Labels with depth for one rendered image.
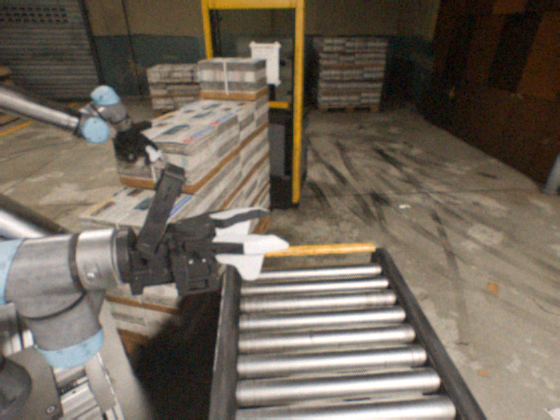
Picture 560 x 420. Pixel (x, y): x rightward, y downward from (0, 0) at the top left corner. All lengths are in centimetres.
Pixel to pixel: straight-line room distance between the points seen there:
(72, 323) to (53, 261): 10
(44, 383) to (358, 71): 642
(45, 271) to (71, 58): 859
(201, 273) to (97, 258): 12
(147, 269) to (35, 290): 12
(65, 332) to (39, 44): 883
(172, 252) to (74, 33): 851
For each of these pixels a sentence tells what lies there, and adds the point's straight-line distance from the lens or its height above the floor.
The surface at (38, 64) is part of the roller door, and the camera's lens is 932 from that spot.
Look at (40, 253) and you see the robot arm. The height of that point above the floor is 125.
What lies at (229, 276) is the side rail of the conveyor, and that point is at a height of 80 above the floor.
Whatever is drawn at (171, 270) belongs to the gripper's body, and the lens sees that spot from 46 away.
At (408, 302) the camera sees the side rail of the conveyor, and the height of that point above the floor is 80.
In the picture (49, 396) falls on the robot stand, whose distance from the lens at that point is 90.
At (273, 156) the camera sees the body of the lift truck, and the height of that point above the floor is 45.
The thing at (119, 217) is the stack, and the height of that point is 83.
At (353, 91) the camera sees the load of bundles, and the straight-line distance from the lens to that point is 677.
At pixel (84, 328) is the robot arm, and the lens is 54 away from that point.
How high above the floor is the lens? 147
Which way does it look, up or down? 29 degrees down
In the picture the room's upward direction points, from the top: straight up
